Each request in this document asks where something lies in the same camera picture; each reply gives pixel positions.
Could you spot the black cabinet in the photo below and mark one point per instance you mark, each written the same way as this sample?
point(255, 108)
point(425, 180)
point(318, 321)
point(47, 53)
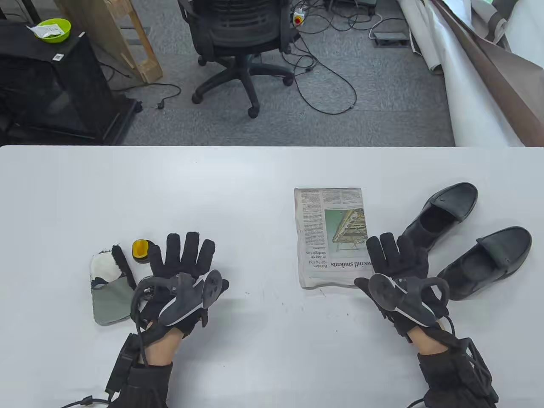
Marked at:
point(63, 85)

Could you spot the white rolled sheet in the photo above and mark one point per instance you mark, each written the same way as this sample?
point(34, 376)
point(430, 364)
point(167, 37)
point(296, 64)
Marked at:
point(463, 97)

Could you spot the wooden frame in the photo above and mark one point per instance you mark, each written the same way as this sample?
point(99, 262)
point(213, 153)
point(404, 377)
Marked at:
point(127, 46)

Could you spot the black left wrist mount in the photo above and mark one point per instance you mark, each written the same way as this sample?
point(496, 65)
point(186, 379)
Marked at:
point(121, 365)

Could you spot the black metal leg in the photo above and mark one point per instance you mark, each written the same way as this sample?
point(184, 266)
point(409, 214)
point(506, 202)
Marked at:
point(29, 8)

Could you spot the grey right hand controller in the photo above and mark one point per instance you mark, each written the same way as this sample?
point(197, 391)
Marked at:
point(408, 301)

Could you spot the black floor box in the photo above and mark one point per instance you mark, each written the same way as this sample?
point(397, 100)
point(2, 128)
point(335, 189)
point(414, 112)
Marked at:
point(348, 3)

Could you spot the yellow-knob sponge polish lid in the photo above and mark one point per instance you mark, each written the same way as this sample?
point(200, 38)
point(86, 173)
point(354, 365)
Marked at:
point(140, 248)

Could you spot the black right wrist mount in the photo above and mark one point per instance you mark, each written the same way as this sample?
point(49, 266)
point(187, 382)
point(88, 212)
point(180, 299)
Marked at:
point(480, 369)

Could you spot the white packet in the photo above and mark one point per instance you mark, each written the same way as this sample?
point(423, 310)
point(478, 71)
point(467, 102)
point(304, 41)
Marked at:
point(44, 29)

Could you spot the black wrist mount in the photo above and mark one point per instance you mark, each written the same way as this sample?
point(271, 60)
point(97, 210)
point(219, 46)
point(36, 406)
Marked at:
point(121, 365)
point(480, 369)

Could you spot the green bowl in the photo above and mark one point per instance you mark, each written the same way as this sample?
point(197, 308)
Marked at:
point(63, 34)

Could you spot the person's left hand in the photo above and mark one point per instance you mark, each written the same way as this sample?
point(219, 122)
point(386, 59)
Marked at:
point(191, 255)

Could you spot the brown sheet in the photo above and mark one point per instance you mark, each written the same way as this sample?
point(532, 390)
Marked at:
point(510, 97)

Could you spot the person's right hand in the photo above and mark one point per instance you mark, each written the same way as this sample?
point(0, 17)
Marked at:
point(399, 259)

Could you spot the grey white polishing mitt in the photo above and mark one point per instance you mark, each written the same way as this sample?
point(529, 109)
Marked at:
point(112, 297)

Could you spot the grey left hand controller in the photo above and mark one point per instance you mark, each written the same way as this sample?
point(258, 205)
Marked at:
point(187, 301)

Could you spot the grey hand controller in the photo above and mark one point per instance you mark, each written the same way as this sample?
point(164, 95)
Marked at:
point(408, 301)
point(187, 301)

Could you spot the black office chair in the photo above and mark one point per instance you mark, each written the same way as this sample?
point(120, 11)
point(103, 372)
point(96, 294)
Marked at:
point(238, 25)

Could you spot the grey fabric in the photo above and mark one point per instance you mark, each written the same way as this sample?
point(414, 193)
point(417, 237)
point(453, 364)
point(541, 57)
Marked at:
point(493, 21)

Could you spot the white fabric sheet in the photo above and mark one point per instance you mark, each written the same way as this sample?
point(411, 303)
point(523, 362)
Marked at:
point(527, 34)

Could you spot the red yellow stop button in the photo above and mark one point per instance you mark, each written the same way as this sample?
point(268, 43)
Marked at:
point(298, 18)

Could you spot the newspaper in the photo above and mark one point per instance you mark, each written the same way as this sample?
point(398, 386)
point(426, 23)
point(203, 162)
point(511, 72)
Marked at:
point(323, 212)

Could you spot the black leather shoe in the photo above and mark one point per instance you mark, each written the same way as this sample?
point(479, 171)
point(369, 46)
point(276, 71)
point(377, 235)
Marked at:
point(501, 250)
point(454, 199)

